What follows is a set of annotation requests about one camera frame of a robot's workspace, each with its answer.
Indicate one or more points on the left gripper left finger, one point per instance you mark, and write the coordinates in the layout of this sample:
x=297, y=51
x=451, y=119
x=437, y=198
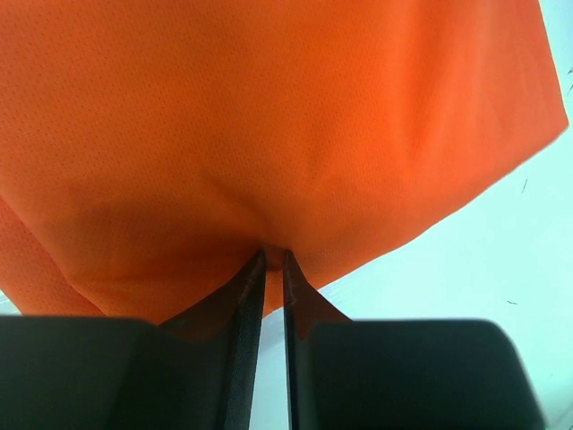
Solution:
x=194, y=371

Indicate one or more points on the orange t shirt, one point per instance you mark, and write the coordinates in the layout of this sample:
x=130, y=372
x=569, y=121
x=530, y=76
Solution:
x=150, y=148

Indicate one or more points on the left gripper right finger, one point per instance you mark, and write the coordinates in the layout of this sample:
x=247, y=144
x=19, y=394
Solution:
x=398, y=374

